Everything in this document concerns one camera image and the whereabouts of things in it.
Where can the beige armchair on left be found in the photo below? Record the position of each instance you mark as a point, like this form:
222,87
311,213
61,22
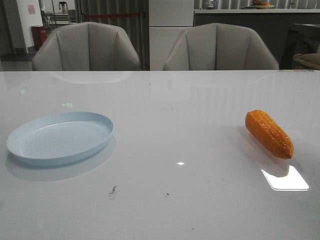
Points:
87,46

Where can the red barrier belt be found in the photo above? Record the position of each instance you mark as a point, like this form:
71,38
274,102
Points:
108,16

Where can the pink wall notice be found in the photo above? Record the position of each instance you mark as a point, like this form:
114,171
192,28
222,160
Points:
31,9

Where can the metal rack in background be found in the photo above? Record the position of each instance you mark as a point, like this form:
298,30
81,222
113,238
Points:
56,13

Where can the dark side table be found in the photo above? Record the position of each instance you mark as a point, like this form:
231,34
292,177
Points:
301,39

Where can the white cabinet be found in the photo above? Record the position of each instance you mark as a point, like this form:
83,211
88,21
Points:
167,19

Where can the grey counter with white top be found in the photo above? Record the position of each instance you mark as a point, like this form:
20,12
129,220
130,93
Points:
271,24

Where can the orange plastic corn cob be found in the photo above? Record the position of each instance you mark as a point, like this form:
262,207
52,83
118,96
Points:
266,130

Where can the light blue round plate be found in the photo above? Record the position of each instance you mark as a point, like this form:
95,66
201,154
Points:
60,139

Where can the fruit bowl on counter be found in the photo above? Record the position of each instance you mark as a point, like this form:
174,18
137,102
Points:
259,4

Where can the red trash bin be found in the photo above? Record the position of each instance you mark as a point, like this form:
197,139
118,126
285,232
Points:
39,34

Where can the beige armchair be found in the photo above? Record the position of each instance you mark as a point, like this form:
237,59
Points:
219,47
87,46

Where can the beige armchair on right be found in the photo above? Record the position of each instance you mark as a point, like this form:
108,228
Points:
219,47

